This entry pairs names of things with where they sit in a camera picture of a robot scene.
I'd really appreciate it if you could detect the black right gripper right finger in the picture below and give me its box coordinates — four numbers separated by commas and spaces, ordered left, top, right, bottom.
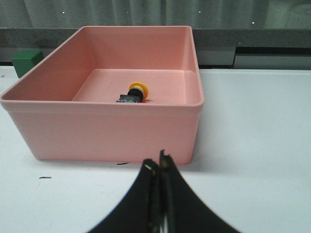
159, 150, 239, 233

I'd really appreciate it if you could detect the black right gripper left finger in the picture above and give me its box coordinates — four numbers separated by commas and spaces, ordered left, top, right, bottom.
90, 159, 159, 233

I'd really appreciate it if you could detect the yellow push button switch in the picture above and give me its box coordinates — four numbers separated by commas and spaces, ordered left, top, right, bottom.
116, 82, 149, 103

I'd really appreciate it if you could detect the pink plastic bin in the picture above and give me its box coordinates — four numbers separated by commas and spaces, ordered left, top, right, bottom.
0, 26, 204, 164

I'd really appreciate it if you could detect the grey stone counter ledge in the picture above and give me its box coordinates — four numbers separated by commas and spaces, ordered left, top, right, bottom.
0, 28, 311, 70

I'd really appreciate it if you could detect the green cube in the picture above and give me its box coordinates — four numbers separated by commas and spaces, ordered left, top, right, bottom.
11, 50, 44, 78

